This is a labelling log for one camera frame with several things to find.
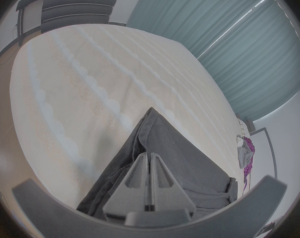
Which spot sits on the black T-shirt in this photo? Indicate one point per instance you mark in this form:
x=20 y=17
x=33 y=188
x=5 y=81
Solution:
x=169 y=145

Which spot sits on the white garment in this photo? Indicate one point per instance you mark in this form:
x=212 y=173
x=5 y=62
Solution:
x=239 y=140

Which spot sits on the white printed pillow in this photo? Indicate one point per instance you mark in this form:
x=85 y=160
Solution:
x=244 y=128

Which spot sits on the blue-green curtain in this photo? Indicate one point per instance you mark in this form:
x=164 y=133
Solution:
x=259 y=63
x=189 y=16

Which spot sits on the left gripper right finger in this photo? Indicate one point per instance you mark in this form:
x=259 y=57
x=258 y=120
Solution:
x=169 y=194

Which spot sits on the black dressing table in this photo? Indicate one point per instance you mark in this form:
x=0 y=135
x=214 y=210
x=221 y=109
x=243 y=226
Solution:
x=75 y=11

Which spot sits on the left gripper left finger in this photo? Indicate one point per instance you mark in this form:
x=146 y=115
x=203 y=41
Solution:
x=132 y=192

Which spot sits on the purple satin garment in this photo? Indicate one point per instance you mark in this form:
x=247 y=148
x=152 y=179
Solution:
x=250 y=145

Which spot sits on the grey knit garment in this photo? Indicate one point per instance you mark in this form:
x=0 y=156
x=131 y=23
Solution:
x=244 y=157

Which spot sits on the bed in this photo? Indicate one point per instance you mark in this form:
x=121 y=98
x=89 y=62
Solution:
x=102 y=83

